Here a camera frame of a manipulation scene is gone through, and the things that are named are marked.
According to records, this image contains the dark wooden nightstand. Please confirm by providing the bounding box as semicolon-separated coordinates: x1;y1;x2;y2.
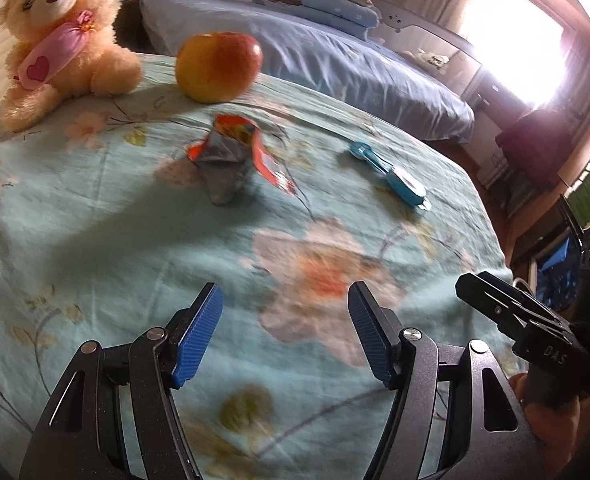
110;0;148;53

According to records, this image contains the white plush toy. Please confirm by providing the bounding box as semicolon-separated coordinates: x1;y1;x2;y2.
406;47;450;68

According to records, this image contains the dark tv cabinet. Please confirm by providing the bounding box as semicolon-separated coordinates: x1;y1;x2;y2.
512;195;590;311

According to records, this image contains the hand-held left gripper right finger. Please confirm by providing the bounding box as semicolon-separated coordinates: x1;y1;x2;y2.
349;281;550;480

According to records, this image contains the red silver snack wrapper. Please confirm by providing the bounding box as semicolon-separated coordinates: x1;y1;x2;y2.
186;114;298;207

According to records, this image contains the blue dotted pillow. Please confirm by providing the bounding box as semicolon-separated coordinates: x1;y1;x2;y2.
302;0;382;41

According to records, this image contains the cream teddy bear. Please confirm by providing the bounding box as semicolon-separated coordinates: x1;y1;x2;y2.
0;0;144;133

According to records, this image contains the teal floral bedsheet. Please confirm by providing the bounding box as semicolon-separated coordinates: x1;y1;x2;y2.
0;52;518;480

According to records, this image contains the blue covered bed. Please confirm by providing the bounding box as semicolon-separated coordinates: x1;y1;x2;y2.
140;0;476;143

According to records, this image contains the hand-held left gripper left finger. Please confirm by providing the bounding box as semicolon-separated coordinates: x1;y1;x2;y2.
19;282;224;480

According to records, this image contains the dark red jacket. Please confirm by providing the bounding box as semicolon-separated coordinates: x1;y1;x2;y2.
496;109;583;188

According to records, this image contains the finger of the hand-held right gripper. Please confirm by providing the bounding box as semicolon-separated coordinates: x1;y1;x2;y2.
455;279;530;342
476;271;573;327

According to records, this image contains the dark wooden desk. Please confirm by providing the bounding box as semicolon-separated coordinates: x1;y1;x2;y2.
462;67;526;126

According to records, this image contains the bright window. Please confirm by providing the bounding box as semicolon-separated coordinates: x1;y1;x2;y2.
467;0;576;106

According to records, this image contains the red yellow apple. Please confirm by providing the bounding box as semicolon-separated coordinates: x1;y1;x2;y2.
176;31;264;104

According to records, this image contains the grey bed guard rail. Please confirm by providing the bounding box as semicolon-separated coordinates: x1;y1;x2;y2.
370;0;483;106

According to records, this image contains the blue plastic toy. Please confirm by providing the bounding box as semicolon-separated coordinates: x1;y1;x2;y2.
350;141;432;211

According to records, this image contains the person's right hand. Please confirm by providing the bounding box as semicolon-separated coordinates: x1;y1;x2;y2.
507;372;583;467

